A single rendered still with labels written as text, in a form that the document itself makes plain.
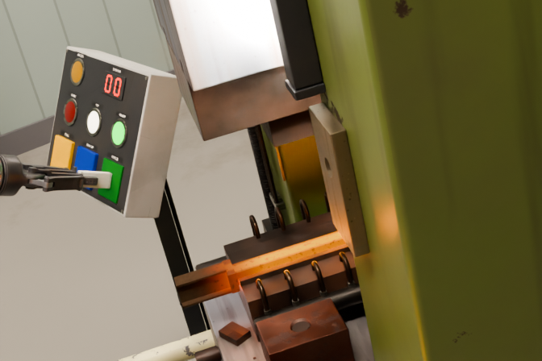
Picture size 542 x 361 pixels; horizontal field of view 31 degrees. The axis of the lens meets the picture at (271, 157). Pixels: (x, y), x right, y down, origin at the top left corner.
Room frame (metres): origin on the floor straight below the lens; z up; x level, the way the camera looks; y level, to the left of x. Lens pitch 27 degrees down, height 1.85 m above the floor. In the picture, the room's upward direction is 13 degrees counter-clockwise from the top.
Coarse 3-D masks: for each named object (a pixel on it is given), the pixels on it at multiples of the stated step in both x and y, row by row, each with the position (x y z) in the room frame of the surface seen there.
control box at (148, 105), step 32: (64, 64) 1.99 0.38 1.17; (96, 64) 1.88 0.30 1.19; (128, 64) 1.82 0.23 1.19; (64, 96) 1.95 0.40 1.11; (96, 96) 1.85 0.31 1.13; (128, 96) 1.76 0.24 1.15; (160, 96) 1.72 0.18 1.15; (64, 128) 1.91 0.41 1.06; (128, 128) 1.72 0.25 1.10; (160, 128) 1.71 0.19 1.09; (128, 160) 1.69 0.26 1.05; (160, 160) 1.70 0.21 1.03; (96, 192) 1.75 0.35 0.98; (128, 192) 1.66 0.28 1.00; (160, 192) 1.69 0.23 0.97
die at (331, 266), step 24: (240, 240) 1.43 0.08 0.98; (264, 240) 1.41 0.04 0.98; (288, 240) 1.38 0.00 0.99; (288, 264) 1.29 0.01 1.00; (336, 264) 1.27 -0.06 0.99; (240, 288) 1.29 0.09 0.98; (288, 288) 1.24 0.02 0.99; (312, 288) 1.24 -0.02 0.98; (336, 288) 1.25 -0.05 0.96; (264, 312) 1.23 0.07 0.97
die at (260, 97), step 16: (176, 64) 1.35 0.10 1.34; (240, 80) 1.24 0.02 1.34; (256, 80) 1.24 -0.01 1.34; (272, 80) 1.25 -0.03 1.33; (192, 96) 1.23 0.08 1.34; (208, 96) 1.23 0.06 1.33; (224, 96) 1.24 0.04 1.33; (240, 96) 1.24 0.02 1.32; (256, 96) 1.24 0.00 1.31; (272, 96) 1.24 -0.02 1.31; (288, 96) 1.25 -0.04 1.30; (192, 112) 1.29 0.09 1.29; (208, 112) 1.23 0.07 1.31; (224, 112) 1.23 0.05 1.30; (240, 112) 1.24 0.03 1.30; (256, 112) 1.24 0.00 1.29; (272, 112) 1.24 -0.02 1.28; (288, 112) 1.25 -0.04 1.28; (208, 128) 1.23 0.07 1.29; (224, 128) 1.23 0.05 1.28; (240, 128) 1.24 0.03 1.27
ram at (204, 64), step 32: (160, 0) 1.32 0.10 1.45; (192, 0) 1.18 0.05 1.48; (224, 0) 1.19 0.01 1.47; (256, 0) 1.19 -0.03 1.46; (192, 32) 1.18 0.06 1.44; (224, 32) 1.19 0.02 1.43; (256, 32) 1.19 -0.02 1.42; (192, 64) 1.18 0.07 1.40; (224, 64) 1.19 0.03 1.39; (256, 64) 1.19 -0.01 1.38
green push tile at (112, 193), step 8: (104, 160) 1.75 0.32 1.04; (104, 168) 1.74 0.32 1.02; (112, 168) 1.72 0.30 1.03; (120, 168) 1.70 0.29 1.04; (112, 176) 1.71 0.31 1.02; (120, 176) 1.69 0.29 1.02; (112, 184) 1.70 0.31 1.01; (120, 184) 1.69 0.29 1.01; (104, 192) 1.72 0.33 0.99; (112, 192) 1.70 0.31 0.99; (112, 200) 1.69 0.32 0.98
